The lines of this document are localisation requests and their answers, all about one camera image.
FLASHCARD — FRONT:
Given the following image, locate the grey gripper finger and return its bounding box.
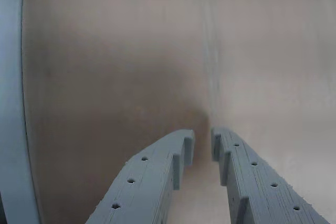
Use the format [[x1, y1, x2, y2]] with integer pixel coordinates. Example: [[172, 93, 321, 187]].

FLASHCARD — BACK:
[[85, 129, 196, 224], [211, 126, 330, 224]]

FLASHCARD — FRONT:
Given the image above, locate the white table rim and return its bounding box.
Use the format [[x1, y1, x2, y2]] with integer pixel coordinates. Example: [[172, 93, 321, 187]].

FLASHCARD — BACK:
[[0, 0, 43, 224]]

